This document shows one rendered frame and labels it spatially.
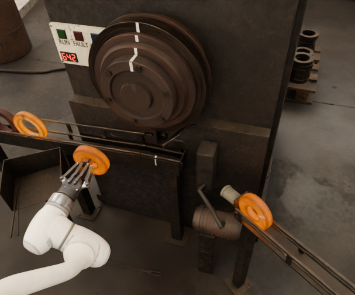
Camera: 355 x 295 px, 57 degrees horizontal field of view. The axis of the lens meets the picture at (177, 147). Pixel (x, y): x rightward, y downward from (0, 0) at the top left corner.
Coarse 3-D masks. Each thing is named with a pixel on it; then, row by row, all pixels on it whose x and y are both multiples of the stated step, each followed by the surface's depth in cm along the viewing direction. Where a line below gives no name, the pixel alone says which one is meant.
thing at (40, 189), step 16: (16, 160) 154; (32, 160) 157; (48, 160) 159; (64, 160) 159; (16, 176) 160; (32, 176) 160; (48, 176) 159; (0, 192) 139; (32, 192) 153; (48, 192) 152; (16, 208) 148
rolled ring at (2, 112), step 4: (0, 108) 171; (0, 112) 169; (4, 112) 170; (8, 112) 171; (4, 116) 170; (8, 116) 170; (12, 116) 172; (8, 120) 171; (12, 120) 172; (0, 124) 181; (12, 124) 173; (0, 128) 180; (4, 128) 181; (8, 128) 182; (12, 128) 176
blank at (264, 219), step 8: (240, 200) 130; (248, 200) 125; (256, 200) 122; (240, 208) 133; (248, 208) 130; (256, 208) 123; (264, 208) 121; (248, 216) 130; (256, 216) 130; (264, 216) 120; (272, 216) 122; (264, 224) 123
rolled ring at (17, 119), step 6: (18, 114) 165; (24, 114) 164; (30, 114) 165; (18, 120) 168; (30, 120) 164; (36, 120) 165; (18, 126) 172; (24, 126) 174; (36, 126) 166; (42, 126) 167; (24, 132) 174; (30, 132) 176; (42, 132) 168
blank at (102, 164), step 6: (78, 150) 129; (84, 150) 128; (90, 150) 128; (96, 150) 129; (78, 156) 132; (84, 156) 131; (90, 156) 129; (96, 156) 128; (102, 156) 130; (96, 162) 131; (102, 162) 130; (108, 162) 133; (96, 168) 134; (102, 168) 133; (108, 168) 135
